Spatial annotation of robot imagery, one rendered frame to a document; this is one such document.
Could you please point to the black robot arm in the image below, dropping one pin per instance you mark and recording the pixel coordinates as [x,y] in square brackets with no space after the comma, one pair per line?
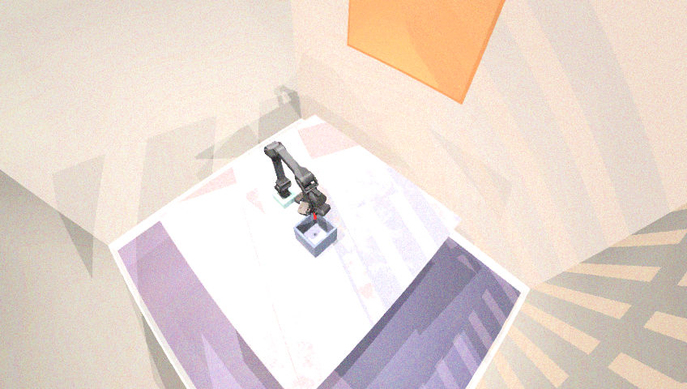
[277,152]

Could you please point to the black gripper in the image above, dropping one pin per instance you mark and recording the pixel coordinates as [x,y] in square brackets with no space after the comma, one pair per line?
[322,211]

